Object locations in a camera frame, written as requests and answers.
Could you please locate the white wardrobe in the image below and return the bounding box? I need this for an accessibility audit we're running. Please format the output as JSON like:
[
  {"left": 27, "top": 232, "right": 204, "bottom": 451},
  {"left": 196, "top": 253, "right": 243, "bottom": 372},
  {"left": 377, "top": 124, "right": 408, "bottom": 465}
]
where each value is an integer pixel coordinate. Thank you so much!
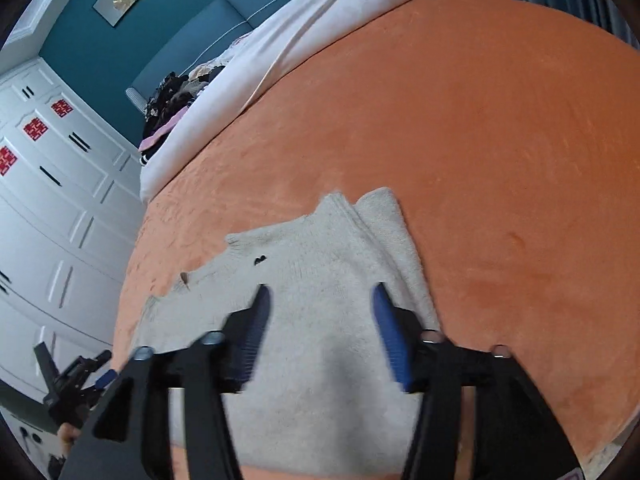
[{"left": 0, "top": 57, "right": 147, "bottom": 461}]

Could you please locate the white pillow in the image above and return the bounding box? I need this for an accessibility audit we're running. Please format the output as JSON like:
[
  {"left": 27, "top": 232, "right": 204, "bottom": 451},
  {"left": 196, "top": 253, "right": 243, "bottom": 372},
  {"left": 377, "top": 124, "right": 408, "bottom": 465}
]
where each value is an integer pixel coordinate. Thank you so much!
[{"left": 139, "top": 0, "right": 446, "bottom": 202}]

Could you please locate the teal padded headboard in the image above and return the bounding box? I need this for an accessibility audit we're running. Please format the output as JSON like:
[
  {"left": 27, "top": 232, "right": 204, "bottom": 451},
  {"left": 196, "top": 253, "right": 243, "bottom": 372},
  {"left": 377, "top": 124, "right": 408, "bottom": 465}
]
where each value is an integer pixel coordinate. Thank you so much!
[{"left": 125, "top": 0, "right": 371, "bottom": 111}]

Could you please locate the person's left hand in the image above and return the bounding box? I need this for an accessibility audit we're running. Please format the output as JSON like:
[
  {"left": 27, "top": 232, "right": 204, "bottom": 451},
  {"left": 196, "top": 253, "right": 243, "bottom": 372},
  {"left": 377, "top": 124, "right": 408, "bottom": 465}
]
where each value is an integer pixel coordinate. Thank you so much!
[{"left": 56, "top": 422, "right": 85, "bottom": 456}]

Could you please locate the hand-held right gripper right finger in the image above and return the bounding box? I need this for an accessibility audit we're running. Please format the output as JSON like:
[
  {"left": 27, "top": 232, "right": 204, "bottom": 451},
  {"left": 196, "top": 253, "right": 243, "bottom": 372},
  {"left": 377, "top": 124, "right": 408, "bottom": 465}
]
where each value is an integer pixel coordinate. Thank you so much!
[{"left": 372, "top": 283, "right": 583, "bottom": 480}]

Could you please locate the pile of dark clothes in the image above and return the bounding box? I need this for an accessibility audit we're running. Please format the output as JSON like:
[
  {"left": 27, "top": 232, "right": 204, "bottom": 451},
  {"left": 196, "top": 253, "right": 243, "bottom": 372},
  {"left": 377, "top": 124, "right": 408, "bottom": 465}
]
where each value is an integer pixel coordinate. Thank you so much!
[{"left": 139, "top": 62, "right": 236, "bottom": 166}]

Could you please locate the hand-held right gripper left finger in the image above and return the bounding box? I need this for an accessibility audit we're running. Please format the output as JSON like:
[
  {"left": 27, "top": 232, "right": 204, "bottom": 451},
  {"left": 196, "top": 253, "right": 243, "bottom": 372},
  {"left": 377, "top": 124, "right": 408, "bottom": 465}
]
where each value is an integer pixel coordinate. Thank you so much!
[{"left": 60, "top": 284, "right": 272, "bottom": 480}]

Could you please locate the orange plush blanket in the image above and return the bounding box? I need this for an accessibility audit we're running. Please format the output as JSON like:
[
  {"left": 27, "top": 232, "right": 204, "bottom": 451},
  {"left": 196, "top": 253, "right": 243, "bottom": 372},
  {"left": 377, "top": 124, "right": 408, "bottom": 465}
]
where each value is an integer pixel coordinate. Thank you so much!
[{"left": 112, "top": 0, "right": 640, "bottom": 480}]

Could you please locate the beige knit sweater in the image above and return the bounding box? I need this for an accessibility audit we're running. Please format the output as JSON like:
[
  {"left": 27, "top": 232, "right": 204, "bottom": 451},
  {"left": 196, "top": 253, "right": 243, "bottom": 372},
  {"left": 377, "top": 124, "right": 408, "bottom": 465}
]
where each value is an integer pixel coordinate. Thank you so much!
[{"left": 132, "top": 186, "right": 443, "bottom": 480}]

